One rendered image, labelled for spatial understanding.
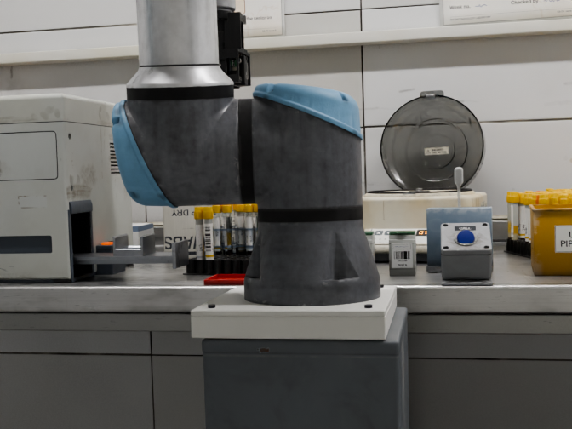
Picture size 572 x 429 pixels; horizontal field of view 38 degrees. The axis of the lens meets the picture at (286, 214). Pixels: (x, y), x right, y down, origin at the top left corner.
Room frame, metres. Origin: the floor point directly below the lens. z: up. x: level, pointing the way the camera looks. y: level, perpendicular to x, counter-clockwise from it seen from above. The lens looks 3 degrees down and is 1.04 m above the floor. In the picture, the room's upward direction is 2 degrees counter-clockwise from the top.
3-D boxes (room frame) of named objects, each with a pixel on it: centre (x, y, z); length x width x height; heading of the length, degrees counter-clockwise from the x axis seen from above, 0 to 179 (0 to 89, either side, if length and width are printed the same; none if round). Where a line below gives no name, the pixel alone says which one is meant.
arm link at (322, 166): (0.91, -0.02, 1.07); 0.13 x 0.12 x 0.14; 90
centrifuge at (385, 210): (1.56, -0.25, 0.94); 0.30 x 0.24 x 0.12; 160
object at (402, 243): (1.28, -0.18, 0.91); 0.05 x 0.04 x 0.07; 169
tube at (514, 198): (1.54, -0.43, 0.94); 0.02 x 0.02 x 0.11
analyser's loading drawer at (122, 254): (1.33, 0.27, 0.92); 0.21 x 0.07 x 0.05; 79
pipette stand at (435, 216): (1.31, -0.28, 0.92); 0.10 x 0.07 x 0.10; 74
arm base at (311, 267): (0.91, -0.03, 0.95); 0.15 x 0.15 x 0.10
